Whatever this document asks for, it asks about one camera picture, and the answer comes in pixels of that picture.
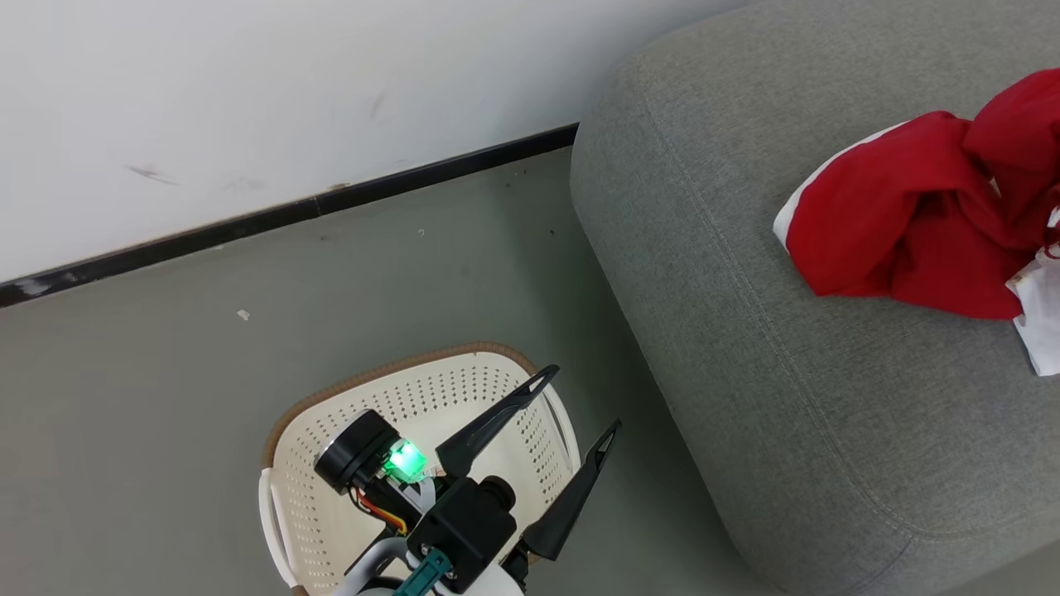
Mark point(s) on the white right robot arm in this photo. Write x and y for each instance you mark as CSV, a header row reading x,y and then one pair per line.
x,y
489,586

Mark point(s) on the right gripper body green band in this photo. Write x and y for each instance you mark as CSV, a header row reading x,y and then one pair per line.
x,y
356,451

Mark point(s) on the cream perforated basket brown rim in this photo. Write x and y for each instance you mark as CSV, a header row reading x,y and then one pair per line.
x,y
431,389

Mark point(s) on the red and white garment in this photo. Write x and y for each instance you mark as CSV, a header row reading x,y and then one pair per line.
x,y
894,207

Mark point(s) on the teal plastic bracket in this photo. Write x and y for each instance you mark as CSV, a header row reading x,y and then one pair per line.
x,y
426,571

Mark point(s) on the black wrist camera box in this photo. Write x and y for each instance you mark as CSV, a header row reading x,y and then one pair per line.
x,y
464,530

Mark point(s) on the grey fabric sofa seat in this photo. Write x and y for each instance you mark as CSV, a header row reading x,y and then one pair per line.
x,y
787,372

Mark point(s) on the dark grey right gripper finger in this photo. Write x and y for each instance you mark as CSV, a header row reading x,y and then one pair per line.
x,y
571,505
489,426

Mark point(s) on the dark grey baseboard strip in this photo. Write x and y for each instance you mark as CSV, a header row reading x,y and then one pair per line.
x,y
248,222

